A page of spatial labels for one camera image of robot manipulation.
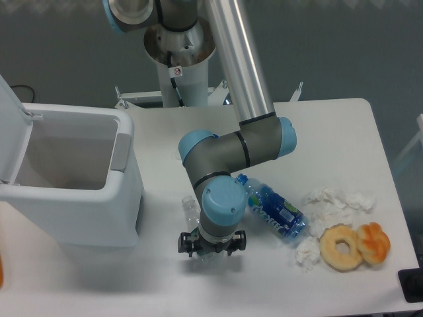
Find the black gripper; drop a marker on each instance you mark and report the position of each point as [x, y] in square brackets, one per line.
[190, 243]

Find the clear bottle green label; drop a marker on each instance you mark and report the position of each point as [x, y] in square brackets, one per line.
[192, 210]

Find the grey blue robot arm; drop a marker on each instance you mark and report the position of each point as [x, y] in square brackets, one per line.
[208, 159]

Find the blue plastic bottle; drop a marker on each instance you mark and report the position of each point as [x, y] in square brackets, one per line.
[287, 221]

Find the small crumpled white tissue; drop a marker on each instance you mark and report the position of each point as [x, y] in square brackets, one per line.
[307, 254]

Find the large crumpled white tissue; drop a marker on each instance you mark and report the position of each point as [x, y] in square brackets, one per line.
[326, 208]

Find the white open trash bin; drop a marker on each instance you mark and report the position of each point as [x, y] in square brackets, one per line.
[71, 170]

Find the orange twisted bread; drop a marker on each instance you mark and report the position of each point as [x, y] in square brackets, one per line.
[373, 243]

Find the black device at edge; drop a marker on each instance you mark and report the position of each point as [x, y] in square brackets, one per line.
[411, 284]

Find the orange object at edge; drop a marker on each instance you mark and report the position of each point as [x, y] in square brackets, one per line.
[1, 272]

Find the ring donut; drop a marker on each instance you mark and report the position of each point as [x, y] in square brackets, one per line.
[339, 249]

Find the white frame at right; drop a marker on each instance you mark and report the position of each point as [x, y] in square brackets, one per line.
[409, 152]

